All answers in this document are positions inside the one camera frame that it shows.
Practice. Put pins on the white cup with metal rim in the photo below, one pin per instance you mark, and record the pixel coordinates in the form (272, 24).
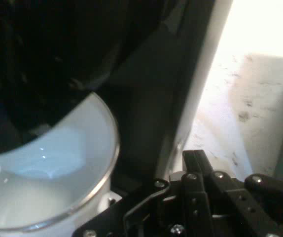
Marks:
(45, 177)

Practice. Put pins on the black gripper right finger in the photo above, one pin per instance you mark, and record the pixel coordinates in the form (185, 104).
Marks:
(255, 205)

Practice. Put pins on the black coffee machine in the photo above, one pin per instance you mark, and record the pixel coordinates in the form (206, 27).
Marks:
(57, 49)

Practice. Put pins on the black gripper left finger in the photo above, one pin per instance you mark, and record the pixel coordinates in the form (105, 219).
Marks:
(193, 197)

